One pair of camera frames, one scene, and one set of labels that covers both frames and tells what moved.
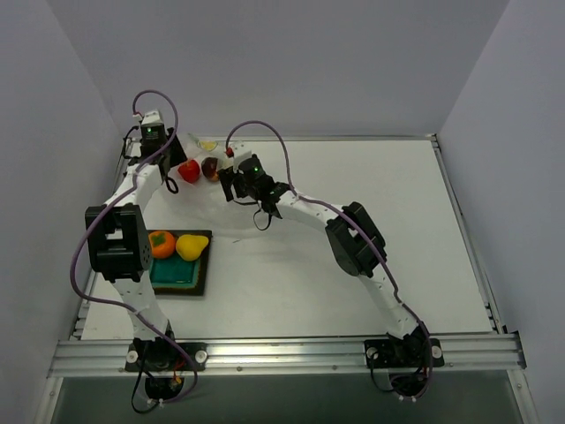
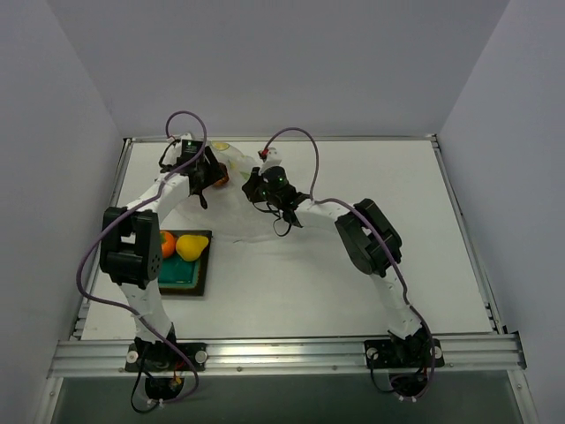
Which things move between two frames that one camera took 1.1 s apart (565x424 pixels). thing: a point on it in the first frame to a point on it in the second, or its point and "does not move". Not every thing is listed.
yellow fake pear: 189,247 does not move
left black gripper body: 177,147 to 208,172
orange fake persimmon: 162,244 does not move
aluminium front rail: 489,352 does not move
